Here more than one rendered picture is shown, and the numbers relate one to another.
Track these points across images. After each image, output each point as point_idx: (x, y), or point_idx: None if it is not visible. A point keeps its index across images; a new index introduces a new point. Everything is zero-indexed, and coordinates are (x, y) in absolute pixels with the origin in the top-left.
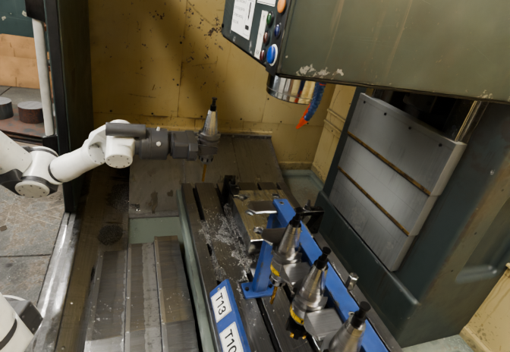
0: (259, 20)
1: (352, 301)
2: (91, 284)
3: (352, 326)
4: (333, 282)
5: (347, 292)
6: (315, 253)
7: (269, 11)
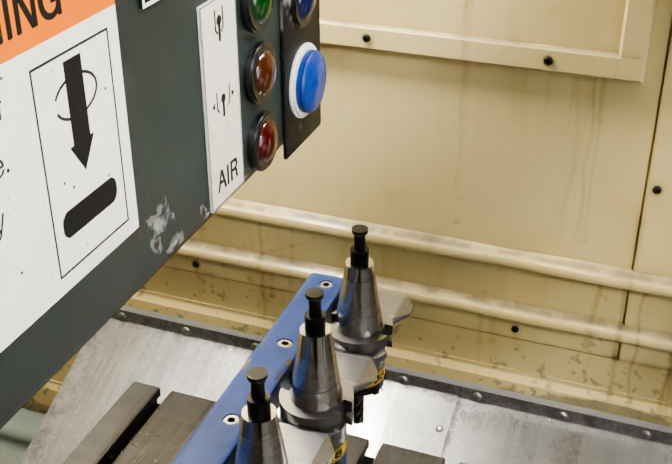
0: (189, 62)
1: (257, 353)
2: None
3: (373, 262)
4: (250, 387)
5: (246, 366)
6: (209, 444)
7: None
